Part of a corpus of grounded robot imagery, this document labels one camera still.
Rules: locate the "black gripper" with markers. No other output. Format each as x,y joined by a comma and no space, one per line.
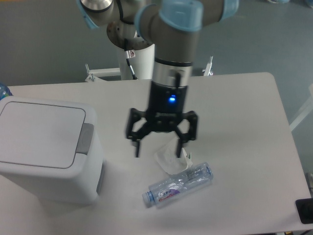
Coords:
167,110

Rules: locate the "white push-lid trash can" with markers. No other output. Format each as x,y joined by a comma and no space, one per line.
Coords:
51,148

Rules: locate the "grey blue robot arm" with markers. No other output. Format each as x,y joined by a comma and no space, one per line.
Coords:
173,27

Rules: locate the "crumpled white plastic wrapper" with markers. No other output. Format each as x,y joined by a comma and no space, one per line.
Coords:
169,162

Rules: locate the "clear plastic water bottle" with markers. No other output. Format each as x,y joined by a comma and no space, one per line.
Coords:
176,186

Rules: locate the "blue water bottle at edge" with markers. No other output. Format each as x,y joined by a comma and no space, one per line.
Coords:
4,91

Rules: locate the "black device at edge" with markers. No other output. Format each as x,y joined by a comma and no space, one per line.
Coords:
305,210

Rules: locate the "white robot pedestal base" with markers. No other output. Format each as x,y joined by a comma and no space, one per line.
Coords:
135,55

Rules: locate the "white frame at right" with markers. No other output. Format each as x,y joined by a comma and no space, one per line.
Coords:
303,111

